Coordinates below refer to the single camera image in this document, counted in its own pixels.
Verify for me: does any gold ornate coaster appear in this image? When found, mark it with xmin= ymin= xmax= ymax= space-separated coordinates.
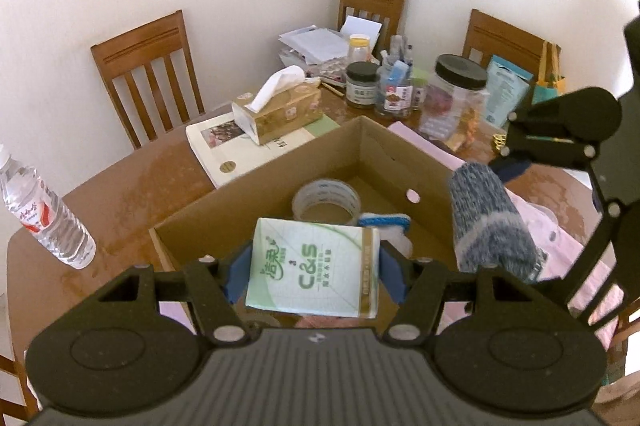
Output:
xmin=491 ymin=134 xmax=506 ymax=154

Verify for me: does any wooden chair back centre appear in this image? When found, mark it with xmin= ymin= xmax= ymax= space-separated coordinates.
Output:
xmin=91 ymin=9 xmax=205 ymax=150

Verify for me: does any wooden chair right near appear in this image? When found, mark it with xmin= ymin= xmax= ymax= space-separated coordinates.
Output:
xmin=462 ymin=8 xmax=561 ymax=82

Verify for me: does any pink table cloth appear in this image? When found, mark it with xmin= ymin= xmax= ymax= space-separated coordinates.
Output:
xmin=387 ymin=119 xmax=626 ymax=349

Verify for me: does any green C&S tissue pack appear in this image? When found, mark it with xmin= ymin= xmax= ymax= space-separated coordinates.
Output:
xmin=245 ymin=218 xmax=381 ymax=319

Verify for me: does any tissue box yellow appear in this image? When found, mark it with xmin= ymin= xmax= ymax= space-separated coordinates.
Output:
xmin=231 ymin=66 xmax=323 ymax=146

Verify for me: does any grey blue sock roll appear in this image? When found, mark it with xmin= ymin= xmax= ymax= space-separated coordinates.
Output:
xmin=449 ymin=162 xmax=541 ymax=283

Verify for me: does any teal package on chair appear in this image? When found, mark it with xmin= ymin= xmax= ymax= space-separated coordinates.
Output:
xmin=484 ymin=55 xmax=533 ymax=127

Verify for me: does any wooden chair left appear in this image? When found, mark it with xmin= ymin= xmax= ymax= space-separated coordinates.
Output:
xmin=1 ymin=356 xmax=39 ymax=425

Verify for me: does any red label jar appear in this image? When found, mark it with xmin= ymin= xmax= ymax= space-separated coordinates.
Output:
xmin=375 ymin=57 xmax=413 ymax=120

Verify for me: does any small dark-lid jar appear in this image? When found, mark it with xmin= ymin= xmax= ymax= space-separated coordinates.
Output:
xmin=345 ymin=61 xmax=378 ymax=109

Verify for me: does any wooden chair right far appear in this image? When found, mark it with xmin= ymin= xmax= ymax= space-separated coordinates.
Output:
xmin=337 ymin=0 xmax=405 ymax=52

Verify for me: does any clear packing tape roll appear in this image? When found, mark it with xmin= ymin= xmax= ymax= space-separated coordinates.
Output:
xmin=292 ymin=178 xmax=361 ymax=226

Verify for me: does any white glove blue cuff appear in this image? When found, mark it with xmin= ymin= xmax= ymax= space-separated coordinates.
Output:
xmin=357 ymin=213 xmax=413 ymax=258

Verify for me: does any wooden chair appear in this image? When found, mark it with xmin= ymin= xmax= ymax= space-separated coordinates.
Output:
xmin=462 ymin=8 xmax=561 ymax=82
xmin=337 ymin=0 xmax=405 ymax=52
xmin=1 ymin=356 xmax=39 ymax=425
xmin=91 ymin=9 xmax=205 ymax=150

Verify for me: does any clear water bottle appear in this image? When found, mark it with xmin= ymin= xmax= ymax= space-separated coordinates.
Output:
xmin=1 ymin=146 xmax=96 ymax=270

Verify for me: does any open cardboard box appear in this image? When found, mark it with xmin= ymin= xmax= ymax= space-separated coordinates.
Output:
xmin=151 ymin=116 xmax=462 ymax=269

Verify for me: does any green book under tissues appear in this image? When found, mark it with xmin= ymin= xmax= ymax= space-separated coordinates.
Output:
xmin=186 ymin=112 xmax=338 ymax=189

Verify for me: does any large jar black lid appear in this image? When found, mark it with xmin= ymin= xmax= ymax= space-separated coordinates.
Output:
xmin=419 ymin=54 xmax=488 ymax=152

